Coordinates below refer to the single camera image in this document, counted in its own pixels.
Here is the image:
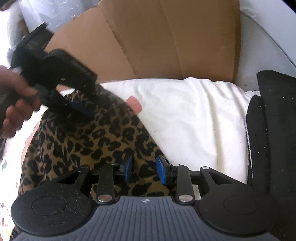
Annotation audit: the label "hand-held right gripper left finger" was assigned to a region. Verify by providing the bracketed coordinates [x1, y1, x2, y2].
[54, 155, 134, 205]

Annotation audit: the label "brown cardboard box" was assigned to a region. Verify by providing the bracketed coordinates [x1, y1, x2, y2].
[43, 0, 242, 82]

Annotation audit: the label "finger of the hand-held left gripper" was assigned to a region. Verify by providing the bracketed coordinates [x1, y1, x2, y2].
[45, 89, 94, 118]

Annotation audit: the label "black folded clothes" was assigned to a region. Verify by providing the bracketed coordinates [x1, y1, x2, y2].
[245, 70, 296, 241]

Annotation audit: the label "person's left hand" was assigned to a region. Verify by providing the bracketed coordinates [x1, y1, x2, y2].
[0, 65, 42, 138]

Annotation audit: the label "leopard print pants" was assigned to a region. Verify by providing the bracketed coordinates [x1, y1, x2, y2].
[10, 89, 177, 239]

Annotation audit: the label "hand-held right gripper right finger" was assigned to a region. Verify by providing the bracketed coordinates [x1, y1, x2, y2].
[156, 155, 237, 205]

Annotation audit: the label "bear printed cream blanket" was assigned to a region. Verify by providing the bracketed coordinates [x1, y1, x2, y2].
[0, 77, 252, 232]

